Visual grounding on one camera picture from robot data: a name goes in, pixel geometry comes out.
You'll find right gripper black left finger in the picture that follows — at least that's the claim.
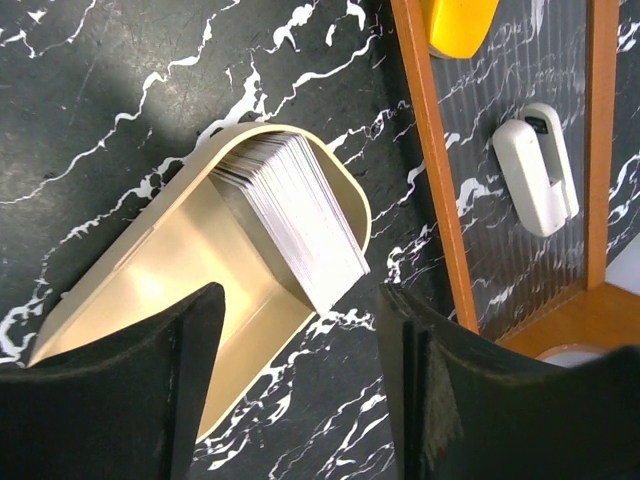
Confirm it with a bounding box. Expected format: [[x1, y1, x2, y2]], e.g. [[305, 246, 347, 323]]
[[1, 283, 225, 479]]

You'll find orange wooden shelf rack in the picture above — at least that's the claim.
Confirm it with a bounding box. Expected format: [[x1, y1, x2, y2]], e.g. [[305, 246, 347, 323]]
[[392, 1, 639, 358]]

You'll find beige oval card tray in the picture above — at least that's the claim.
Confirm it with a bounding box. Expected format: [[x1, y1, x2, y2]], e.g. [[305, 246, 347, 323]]
[[27, 122, 374, 444]]

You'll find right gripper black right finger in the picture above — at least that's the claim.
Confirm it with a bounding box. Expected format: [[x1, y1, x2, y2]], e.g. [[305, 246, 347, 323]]
[[375, 284, 639, 479]]

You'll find stack of silver cards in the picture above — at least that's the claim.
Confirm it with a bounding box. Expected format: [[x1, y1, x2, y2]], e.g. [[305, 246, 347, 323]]
[[211, 132, 370, 314]]

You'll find white small stapler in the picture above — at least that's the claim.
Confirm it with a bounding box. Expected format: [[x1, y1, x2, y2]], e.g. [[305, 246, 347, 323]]
[[492, 102, 580, 238]]

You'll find yellow and grey tape measure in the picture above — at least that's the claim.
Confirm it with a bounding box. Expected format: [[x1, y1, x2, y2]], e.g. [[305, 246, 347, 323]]
[[420, 0, 499, 59]]

